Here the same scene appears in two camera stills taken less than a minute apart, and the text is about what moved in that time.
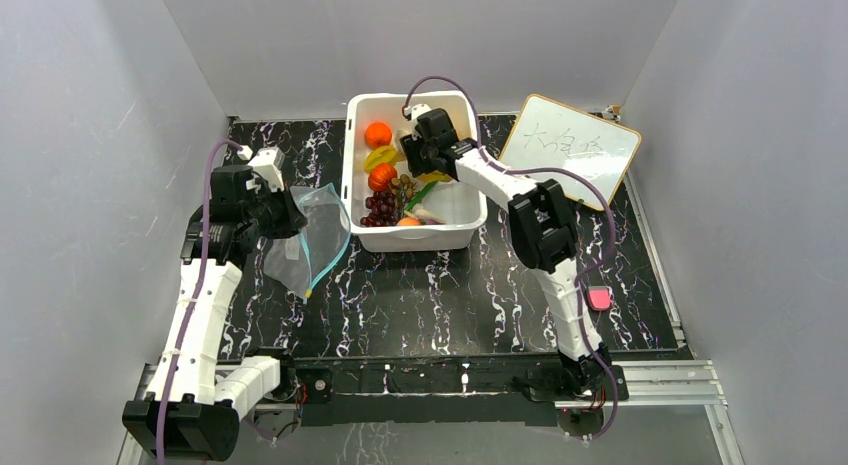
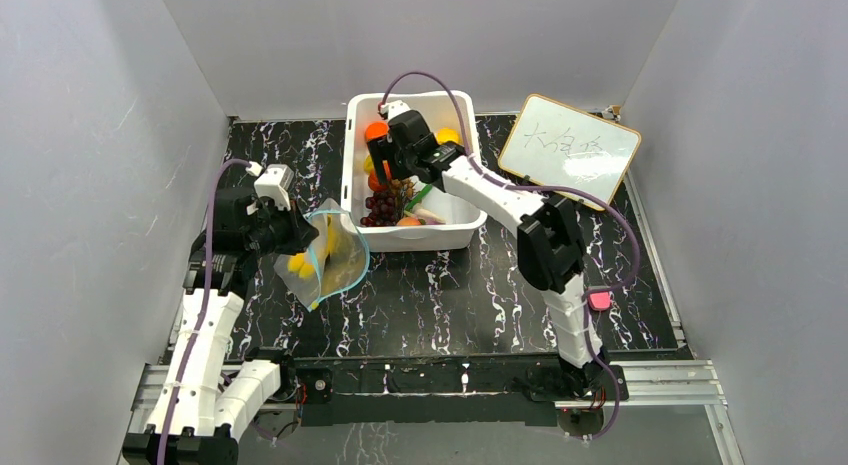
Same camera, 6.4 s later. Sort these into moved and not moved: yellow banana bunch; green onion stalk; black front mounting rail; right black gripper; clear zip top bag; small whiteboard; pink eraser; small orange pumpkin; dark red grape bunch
Moved: clear zip top bag; yellow banana bunch; right black gripper
Not moved: green onion stalk; small orange pumpkin; dark red grape bunch; black front mounting rail; pink eraser; small whiteboard
